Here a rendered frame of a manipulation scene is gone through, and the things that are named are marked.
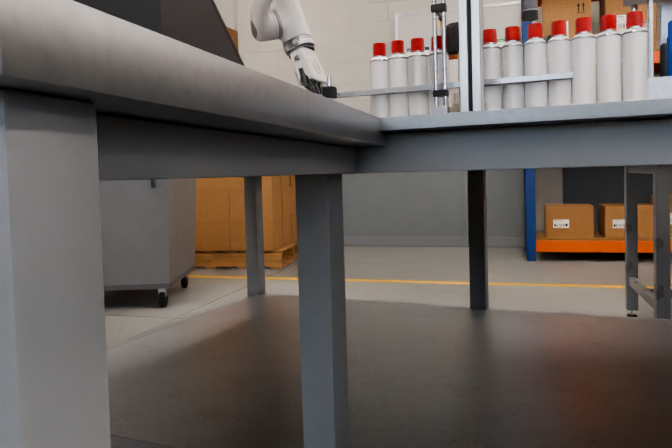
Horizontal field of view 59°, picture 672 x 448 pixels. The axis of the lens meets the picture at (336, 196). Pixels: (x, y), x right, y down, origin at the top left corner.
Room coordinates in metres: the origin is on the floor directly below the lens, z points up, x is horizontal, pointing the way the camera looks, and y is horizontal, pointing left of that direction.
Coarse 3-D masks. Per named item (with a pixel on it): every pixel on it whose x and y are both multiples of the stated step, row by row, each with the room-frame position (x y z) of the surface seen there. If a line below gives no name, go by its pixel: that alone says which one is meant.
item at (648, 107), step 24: (384, 120) 0.88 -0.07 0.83; (408, 120) 0.86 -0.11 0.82; (432, 120) 0.85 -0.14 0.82; (456, 120) 0.83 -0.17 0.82; (480, 120) 0.82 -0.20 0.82; (504, 120) 0.81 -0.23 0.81; (528, 120) 0.80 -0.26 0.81; (552, 120) 0.78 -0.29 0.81; (576, 120) 0.79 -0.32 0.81; (600, 120) 0.80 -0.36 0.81; (624, 120) 0.81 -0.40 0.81
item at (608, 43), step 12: (600, 24) 1.35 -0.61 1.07; (612, 24) 1.33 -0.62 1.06; (600, 36) 1.34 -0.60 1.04; (612, 36) 1.32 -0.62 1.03; (600, 48) 1.34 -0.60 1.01; (612, 48) 1.32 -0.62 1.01; (600, 60) 1.34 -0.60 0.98; (612, 60) 1.32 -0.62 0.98; (600, 72) 1.34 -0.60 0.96; (612, 72) 1.32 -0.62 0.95; (600, 84) 1.34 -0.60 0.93; (612, 84) 1.32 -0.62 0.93; (600, 96) 1.34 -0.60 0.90; (612, 96) 1.32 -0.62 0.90
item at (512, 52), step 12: (516, 36) 1.41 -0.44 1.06; (504, 48) 1.42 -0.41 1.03; (516, 48) 1.40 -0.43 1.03; (504, 60) 1.42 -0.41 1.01; (516, 60) 1.41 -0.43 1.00; (504, 72) 1.42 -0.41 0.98; (516, 72) 1.41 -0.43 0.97; (504, 84) 1.42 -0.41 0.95; (516, 84) 1.41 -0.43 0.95; (504, 96) 1.42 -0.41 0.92; (516, 96) 1.40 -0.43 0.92; (504, 108) 1.42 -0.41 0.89
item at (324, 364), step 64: (512, 128) 0.84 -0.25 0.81; (576, 128) 0.81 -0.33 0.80; (640, 128) 0.78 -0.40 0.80; (256, 192) 2.62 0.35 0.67; (320, 192) 0.95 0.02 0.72; (256, 256) 2.61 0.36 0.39; (320, 256) 0.96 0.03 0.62; (192, 320) 2.18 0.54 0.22; (256, 320) 2.15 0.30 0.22; (320, 320) 0.96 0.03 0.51; (384, 320) 2.09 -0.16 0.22; (448, 320) 2.07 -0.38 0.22; (512, 320) 2.04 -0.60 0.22; (576, 320) 2.02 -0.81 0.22; (640, 320) 1.99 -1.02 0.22; (128, 384) 1.51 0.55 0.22; (192, 384) 1.50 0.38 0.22; (256, 384) 1.48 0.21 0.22; (320, 384) 0.96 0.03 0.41; (384, 384) 1.46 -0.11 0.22; (448, 384) 1.45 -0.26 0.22; (512, 384) 1.43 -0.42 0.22; (576, 384) 1.42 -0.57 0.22; (640, 384) 1.41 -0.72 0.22
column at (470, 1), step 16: (464, 0) 1.31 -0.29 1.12; (480, 0) 1.32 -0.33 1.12; (464, 16) 1.31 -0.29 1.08; (480, 16) 1.31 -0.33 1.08; (464, 32) 1.31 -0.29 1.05; (480, 32) 1.31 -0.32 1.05; (464, 48) 1.31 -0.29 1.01; (480, 48) 1.30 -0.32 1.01; (464, 64) 1.31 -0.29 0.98; (480, 64) 1.30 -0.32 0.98; (464, 80) 1.31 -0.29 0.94; (480, 80) 1.30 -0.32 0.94; (464, 96) 1.31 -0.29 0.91; (480, 96) 1.30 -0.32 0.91
